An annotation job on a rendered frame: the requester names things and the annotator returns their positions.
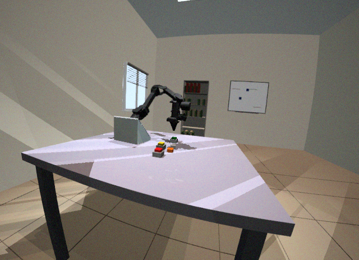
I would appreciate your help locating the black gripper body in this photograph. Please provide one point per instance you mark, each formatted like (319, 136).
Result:
(174, 116)

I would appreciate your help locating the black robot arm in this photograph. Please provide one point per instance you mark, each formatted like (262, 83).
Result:
(177, 103)

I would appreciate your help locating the yellow button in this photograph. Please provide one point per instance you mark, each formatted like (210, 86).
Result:
(161, 145)

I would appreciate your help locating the red button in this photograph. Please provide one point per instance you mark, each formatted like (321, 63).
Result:
(158, 152)

